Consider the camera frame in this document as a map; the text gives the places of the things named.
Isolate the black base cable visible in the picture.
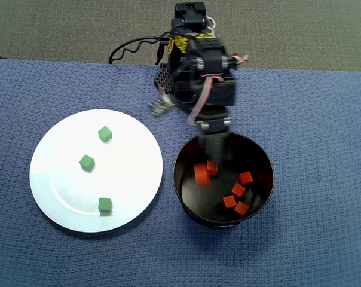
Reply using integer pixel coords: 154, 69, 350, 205
108, 35, 172, 65

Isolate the white red servo wire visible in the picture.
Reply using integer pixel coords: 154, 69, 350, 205
186, 74, 222, 126

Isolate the blue woven tablecloth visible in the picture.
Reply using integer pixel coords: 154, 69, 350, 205
0, 56, 361, 287

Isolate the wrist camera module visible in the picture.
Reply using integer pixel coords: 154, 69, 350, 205
149, 95, 177, 116

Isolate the black camera cable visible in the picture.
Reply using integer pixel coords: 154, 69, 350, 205
110, 37, 169, 64

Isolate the white round plate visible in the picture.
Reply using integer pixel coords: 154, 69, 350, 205
29, 109, 164, 233

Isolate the green cube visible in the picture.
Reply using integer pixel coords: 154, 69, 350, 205
97, 125, 113, 144
97, 197, 112, 213
79, 154, 96, 173

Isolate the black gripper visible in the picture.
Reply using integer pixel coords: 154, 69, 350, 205
191, 74, 238, 169

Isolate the black metal bucket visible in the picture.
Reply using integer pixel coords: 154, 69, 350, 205
172, 127, 276, 230

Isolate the red cube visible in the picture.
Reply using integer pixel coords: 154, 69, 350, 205
206, 160, 219, 176
221, 195, 237, 212
230, 182, 247, 200
238, 171, 254, 186
194, 163, 213, 187
233, 201, 249, 216

